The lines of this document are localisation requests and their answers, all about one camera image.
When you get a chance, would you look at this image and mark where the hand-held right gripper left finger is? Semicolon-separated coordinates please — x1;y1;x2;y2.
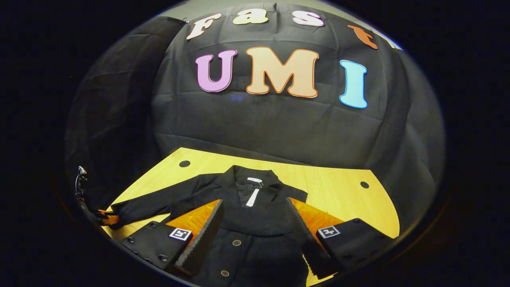
120;199;225;278

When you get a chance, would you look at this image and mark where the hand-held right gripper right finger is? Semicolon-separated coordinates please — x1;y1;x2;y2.
284;197;395;279

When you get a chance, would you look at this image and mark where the black button-up jacket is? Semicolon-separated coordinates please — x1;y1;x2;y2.
108;165;321;287

